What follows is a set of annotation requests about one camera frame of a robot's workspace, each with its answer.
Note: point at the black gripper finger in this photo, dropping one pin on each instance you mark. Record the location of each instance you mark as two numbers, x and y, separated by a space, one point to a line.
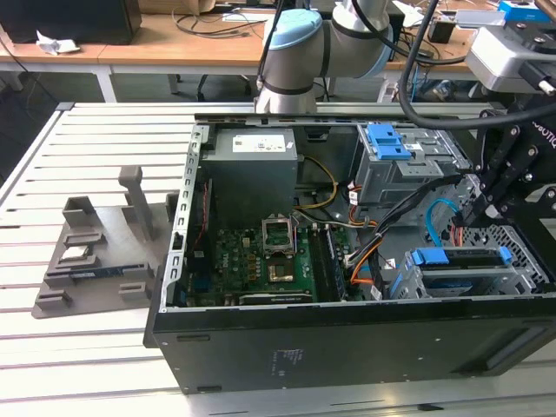
510 165
538 195

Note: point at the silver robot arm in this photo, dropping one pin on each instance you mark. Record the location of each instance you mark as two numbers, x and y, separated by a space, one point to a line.
299 48

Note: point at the grey metal drive cage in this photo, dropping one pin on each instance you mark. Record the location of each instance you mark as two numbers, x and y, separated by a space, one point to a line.
391 182

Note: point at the blue cardboard box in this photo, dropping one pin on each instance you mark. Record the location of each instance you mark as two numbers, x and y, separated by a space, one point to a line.
521 11

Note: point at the blue plastic drive latch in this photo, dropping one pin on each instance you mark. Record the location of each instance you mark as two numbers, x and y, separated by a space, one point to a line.
386 143

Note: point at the white power strip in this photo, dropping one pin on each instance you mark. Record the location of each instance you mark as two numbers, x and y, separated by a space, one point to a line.
388 91

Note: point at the black speaker box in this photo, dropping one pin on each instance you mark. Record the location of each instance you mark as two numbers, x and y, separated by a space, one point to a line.
397 30

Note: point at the black RAM slot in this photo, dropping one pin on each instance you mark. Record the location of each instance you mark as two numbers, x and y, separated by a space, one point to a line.
320 265
336 260

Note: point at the black PC case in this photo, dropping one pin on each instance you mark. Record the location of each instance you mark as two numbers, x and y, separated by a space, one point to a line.
347 347

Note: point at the CPU socket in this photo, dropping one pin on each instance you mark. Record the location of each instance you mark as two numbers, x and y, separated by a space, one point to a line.
281 271

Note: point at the grey power supply unit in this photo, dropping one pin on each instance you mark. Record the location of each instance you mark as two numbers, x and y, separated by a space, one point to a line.
247 182

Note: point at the black expansion slot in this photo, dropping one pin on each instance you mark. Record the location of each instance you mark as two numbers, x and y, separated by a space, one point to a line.
273 298

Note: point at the green motherboard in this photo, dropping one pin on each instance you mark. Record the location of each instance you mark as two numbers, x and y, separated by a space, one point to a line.
234 265

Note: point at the wooden desk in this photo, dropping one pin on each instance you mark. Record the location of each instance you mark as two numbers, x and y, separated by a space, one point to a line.
56 58
174 50

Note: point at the grey parts rack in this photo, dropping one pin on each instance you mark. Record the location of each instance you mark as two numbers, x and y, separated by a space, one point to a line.
117 260

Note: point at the blue RAM stick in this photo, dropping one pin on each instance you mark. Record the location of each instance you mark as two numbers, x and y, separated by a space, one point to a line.
97 274

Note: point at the silver CPU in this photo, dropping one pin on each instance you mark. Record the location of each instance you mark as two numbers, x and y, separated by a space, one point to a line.
74 254

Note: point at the large black box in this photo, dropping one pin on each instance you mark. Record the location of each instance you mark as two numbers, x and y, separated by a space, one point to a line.
69 21

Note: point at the crumpled white paper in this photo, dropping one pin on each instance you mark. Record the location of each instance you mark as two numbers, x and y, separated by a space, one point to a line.
56 43

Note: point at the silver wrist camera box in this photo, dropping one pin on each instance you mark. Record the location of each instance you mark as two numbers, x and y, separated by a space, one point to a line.
499 56

